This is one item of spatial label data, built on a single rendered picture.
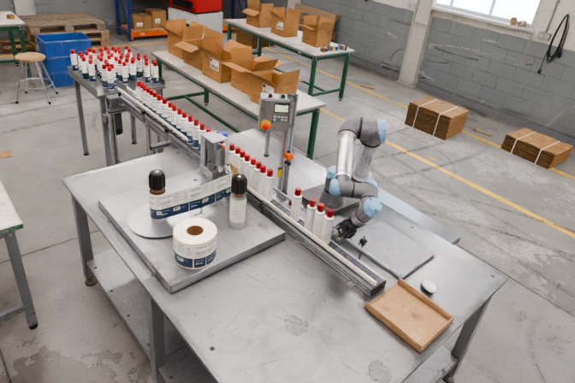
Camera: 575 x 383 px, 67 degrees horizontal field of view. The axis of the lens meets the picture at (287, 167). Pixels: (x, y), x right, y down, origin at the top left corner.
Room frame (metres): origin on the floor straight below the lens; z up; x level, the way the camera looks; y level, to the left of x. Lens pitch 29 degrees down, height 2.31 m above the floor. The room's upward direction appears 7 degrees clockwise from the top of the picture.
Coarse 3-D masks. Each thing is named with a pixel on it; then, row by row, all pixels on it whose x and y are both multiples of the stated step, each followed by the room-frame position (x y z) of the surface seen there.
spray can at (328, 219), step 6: (330, 210) 1.81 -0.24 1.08; (324, 216) 1.81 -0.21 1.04; (330, 216) 1.80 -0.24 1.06; (324, 222) 1.80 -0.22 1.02; (330, 222) 1.79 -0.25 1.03; (324, 228) 1.79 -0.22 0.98; (330, 228) 1.79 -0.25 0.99; (324, 234) 1.79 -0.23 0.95; (330, 234) 1.80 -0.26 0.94; (324, 240) 1.79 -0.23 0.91
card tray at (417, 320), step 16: (400, 288) 1.59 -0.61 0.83; (368, 304) 1.43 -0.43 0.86; (384, 304) 1.47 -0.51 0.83; (400, 304) 1.48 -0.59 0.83; (416, 304) 1.49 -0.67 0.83; (432, 304) 1.49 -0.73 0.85; (384, 320) 1.36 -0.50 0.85; (400, 320) 1.39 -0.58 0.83; (416, 320) 1.40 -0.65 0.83; (432, 320) 1.41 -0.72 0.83; (448, 320) 1.42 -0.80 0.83; (400, 336) 1.30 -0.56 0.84; (416, 336) 1.31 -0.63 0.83; (432, 336) 1.29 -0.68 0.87
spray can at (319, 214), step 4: (320, 204) 1.85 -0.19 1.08; (320, 208) 1.84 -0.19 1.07; (316, 212) 1.84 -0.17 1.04; (320, 212) 1.84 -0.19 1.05; (324, 212) 1.85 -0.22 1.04; (316, 216) 1.83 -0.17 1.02; (320, 216) 1.83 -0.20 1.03; (316, 220) 1.83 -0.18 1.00; (320, 220) 1.83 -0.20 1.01; (316, 224) 1.83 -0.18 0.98; (320, 224) 1.83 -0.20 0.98; (312, 228) 1.85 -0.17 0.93; (316, 228) 1.83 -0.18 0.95; (320, 228) 1.83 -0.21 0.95; (312, 232) 1.84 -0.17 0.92; (316, 232) 1.83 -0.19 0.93; (320, 232) 1.83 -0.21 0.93; (316, 236) 1.83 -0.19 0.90; (320, 236) 1.84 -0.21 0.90
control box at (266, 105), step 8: (264, 96) 2.25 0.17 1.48; (272, 96) 2.27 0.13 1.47; (280, 96) 2.28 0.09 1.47; (264, 104) 2.21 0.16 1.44; (272, 104) 2.22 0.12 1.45; (264, 112) 2.21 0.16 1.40; (272, 112) 2.22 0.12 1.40; (288, 112) 2.23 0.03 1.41; (264, 120) 2.21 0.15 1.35; (288, 120) 2.23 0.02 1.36; (272, 128) 2.22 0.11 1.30; (280, 128) 2.23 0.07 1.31
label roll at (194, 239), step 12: (180, 228) 1.60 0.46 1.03; (192, 228) 1.63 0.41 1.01; (204, 228) 1.63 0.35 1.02; (180, 240) 1.52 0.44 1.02; (192, 240) 1.53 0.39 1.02; (204, 240) 1.54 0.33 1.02; (180, 252) 1.52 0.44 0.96; (192, 252) 1.51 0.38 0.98; (204, 252) 1.53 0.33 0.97; (180, 264) 1.52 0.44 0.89; (192, 264) 1.51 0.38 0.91; (204, 264) 1.53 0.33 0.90
